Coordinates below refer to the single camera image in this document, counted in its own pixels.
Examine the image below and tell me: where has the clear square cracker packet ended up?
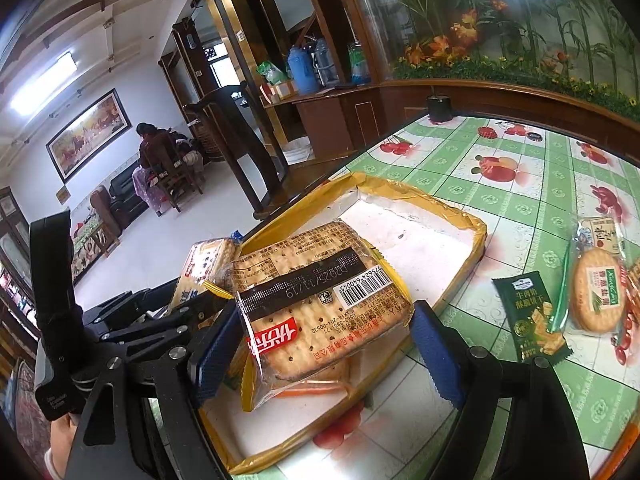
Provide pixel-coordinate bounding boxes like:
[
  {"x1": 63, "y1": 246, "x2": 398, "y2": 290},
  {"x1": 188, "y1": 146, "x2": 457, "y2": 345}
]
[{"x1": 227, "y1": 220, "x2": 416, "y2": 411}]

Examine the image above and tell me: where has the glass door cabinet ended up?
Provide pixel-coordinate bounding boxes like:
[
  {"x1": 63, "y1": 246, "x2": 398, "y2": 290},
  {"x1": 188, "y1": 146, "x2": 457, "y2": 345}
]
[{"x1": 0, "y1": 185, "x2": 40, "y2": 376}]

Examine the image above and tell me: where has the framed wall painting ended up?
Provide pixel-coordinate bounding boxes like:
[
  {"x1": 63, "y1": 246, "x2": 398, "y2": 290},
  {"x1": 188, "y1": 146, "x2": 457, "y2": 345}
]
[{"x1": 46, "y1": 88, "x2": 132, "y2": 184}]

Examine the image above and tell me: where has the blue thermos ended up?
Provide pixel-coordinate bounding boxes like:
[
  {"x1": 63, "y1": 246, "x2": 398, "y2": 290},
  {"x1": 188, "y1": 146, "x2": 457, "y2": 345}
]
[{"x1": 287, "y1": 45, "x2": 321, "y2": 95}]

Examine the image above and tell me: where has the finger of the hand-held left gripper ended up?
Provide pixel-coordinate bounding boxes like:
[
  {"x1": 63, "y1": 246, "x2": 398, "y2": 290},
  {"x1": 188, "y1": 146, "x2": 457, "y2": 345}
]
[
  {"x1": 81, "y1": 287, "x2": 177, "y2": 332},
  {"x1": 107, "y1": 292, "x2": 240, "y2": 357}
]

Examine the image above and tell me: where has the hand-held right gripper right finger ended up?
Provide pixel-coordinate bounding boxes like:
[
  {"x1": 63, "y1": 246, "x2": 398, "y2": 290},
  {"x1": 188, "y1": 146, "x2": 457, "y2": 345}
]
[{"x1": 410, "y1": 300, "x2": 592, "y2": 480}]

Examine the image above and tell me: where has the black sofa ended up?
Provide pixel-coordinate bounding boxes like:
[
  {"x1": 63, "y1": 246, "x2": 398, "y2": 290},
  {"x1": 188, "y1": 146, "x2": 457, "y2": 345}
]
[{"x1": 107, "y1": 160, "x2": 151, "y2": 231}]

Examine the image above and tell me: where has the flower mural glass panel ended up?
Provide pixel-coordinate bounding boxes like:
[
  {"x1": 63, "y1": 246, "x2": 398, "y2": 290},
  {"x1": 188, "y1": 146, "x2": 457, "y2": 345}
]
[{"x1": 332, "y1": 0, "x2": 640, "y2": 117}]

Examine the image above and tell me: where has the clear water bottle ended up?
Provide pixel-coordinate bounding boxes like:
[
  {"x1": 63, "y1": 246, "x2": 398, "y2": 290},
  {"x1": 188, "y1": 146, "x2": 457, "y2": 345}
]
[{"x1": 347, "y1": 40, "x2": 372, "y2": 86}]

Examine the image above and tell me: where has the green plastic bag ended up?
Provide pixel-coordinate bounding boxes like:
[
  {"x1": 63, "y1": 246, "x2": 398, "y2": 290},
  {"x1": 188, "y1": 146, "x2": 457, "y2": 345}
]
[{"x1": 256, "y1": 60, "x2": 289, "y2": 86}]

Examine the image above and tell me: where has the wooden display cabinet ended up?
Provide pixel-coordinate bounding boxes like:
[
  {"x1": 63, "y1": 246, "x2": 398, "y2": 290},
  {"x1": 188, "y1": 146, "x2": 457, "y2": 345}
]
[{"x1": 192, "y1": 0, "x2": 388, "y2": 162}]

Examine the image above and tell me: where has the ceiling light panel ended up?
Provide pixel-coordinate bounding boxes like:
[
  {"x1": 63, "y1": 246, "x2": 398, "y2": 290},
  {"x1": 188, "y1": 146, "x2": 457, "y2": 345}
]
[{"x1": 10, "y1": 52, "x2": 77, "y2": 113}]

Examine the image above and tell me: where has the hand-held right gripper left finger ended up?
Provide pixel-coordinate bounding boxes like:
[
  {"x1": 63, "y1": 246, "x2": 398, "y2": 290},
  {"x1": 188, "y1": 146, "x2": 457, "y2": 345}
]
[{"x1": 67, "y1": 304, "x2": 247, "y2": 480}]

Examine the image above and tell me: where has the red label cracker packet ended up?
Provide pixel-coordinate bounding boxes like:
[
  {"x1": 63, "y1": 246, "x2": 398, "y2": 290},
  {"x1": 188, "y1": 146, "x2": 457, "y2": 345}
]
[{"x1": 167, "y1": 232, "x2": 246, "y2": 312}]

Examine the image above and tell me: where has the green fruit print tablecloth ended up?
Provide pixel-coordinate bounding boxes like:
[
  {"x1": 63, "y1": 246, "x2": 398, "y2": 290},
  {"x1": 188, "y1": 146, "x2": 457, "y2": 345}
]
[{"x1": 200, "y1": 115, "x2": 640, "y2": 480}]

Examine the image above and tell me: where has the dark wooden chair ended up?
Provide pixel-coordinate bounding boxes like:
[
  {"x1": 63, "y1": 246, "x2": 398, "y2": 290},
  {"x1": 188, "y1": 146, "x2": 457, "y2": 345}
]
[{"x1": 182, "y1": 82, "x2": 292, "y2": 221}]

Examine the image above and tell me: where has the grey thermos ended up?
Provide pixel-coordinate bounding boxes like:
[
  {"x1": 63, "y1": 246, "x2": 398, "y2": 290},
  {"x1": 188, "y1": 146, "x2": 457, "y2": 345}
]
[{"x1": 312, "y1": 37, "x2": 342, "y2": 86}]

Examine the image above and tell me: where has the round cracker packet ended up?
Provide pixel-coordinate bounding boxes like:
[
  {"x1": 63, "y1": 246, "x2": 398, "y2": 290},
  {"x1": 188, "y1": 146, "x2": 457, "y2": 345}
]
[{"x1": 547, "y1": 215, "x2": 640, "y2": 347}]

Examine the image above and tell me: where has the person's left forearm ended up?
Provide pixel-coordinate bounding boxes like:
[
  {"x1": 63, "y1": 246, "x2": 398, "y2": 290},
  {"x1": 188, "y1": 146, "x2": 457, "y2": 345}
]
[{"x1": 44, "y1": 410, "x2": 76, "y2": 480}]

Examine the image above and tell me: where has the dark green snack packet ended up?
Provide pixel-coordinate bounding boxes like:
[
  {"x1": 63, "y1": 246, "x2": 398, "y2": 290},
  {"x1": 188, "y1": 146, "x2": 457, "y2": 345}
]
[{"x1": 491, "y1": 271, "x2": 569, "y2": 364}]

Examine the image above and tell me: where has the black cup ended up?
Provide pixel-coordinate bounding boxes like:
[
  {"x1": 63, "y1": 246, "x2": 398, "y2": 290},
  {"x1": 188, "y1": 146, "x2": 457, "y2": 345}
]
[{"x1": 426, "y1": 94, "x2": 455, "y2": 125}]

